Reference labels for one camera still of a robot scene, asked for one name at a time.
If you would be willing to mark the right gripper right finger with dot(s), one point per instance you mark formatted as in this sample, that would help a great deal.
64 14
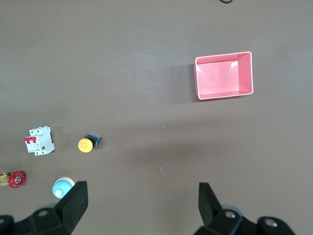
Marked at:
210 210

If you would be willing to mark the yellow push button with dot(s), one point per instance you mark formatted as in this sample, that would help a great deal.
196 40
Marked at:
85 145

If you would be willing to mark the blue round bell button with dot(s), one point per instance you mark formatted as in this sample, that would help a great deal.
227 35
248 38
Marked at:
61 188

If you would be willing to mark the white circuit breaker red switch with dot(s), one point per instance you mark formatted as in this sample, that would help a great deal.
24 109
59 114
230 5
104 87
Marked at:
40 142

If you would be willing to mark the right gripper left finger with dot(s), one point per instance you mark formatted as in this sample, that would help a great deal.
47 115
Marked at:
71 205

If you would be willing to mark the pink plastic bin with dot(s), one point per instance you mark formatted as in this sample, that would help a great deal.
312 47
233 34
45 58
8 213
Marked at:
217 78

